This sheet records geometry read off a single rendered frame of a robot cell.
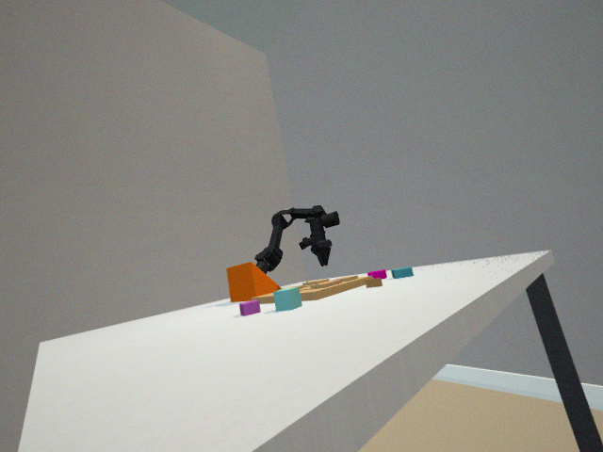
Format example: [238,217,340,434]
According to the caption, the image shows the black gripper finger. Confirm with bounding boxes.
[317,248,331,266]
[313,251,324,266]

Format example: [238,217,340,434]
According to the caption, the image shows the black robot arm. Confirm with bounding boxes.
[254,205,340,274]

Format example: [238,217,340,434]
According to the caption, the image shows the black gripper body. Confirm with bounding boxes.
[311,229,332,252]

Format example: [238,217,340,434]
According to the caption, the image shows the magenta square block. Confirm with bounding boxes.
[367,270,386,279]

